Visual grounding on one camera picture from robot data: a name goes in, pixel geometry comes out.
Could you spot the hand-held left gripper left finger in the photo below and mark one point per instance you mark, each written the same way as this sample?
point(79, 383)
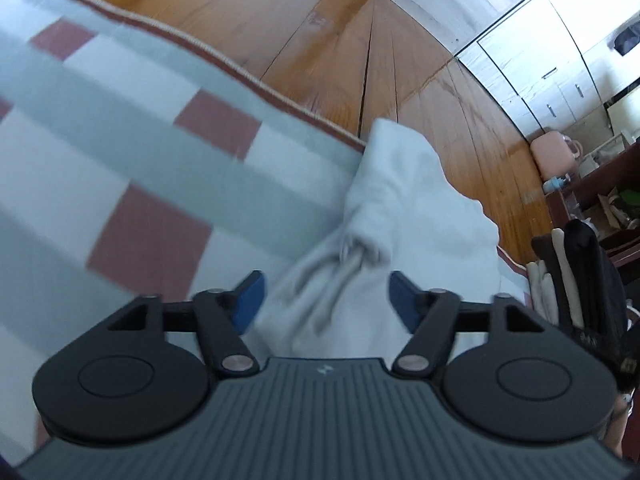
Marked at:
point(250, 300)

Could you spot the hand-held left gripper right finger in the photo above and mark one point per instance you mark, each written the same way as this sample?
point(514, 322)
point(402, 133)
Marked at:
point(400, 300)

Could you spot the grey garment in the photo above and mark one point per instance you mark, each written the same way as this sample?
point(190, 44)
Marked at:
point(400, 200)

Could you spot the person's right hand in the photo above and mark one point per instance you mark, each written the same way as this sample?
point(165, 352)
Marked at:
point(617, 430)

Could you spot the black garment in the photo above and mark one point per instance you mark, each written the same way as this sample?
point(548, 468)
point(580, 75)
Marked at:
point(595, 280)

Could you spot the open cardboard box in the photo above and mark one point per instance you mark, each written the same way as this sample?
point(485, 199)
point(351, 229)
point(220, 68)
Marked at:
point(607, 205)

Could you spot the blue bottle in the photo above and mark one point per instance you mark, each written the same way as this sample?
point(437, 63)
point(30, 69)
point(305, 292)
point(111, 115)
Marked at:
point(552, 186)

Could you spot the dark wooden shelf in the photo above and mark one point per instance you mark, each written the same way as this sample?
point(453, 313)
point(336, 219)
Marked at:
point(625, 165)

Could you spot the pink container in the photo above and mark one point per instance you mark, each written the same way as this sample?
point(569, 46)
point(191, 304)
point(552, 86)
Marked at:
point(550, 152)

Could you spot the checkered mat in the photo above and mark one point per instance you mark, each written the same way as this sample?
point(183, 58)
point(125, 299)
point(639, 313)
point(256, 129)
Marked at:
point(100, 135)

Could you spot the light wood drawer cabinet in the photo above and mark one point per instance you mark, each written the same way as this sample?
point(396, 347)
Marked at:
point(540, 60)

